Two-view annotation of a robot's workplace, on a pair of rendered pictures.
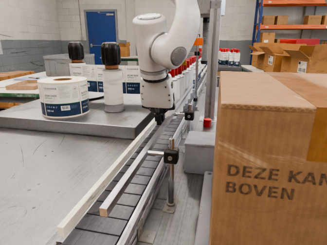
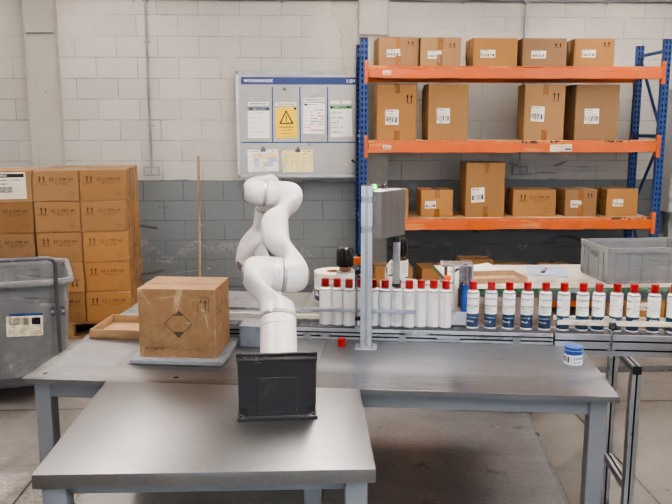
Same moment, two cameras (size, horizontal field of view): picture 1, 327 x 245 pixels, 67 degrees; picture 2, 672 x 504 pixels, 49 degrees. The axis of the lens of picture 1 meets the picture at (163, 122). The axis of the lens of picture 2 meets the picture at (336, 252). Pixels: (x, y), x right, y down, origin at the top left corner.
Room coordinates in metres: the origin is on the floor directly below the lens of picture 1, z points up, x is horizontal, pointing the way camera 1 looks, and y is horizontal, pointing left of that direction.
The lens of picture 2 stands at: (0.59, -3.12, 1.72)
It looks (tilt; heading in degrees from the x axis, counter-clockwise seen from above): 10 degrees down; 82
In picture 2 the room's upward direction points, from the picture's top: straight up
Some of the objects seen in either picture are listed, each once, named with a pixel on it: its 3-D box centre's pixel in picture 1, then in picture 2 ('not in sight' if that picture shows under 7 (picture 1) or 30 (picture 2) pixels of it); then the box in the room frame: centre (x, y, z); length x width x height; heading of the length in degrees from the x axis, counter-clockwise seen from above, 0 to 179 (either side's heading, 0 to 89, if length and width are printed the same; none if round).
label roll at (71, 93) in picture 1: (64, 96); (334, 285); (1.07, 0.44, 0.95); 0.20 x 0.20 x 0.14
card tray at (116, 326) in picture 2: not in sight; (134, 326); (0.13, 0.16, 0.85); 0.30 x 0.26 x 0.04; 167
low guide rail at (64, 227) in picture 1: (153, 123); (292, 316); (0.83, 0.04, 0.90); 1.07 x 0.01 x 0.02; 167
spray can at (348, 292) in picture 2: (177, 89); (348, 302); (1.06, -0.06, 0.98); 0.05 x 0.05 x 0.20
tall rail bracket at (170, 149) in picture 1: (161, 172); not in sight; (0.47, 0.00, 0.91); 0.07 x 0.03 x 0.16; 77
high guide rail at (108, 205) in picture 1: (173, 111); (290, 309); (0.81, -0.04, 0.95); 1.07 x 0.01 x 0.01; 167
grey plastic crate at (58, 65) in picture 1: (71, 64); (639, 260); (3.08, 1.12, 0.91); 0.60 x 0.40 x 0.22; 178
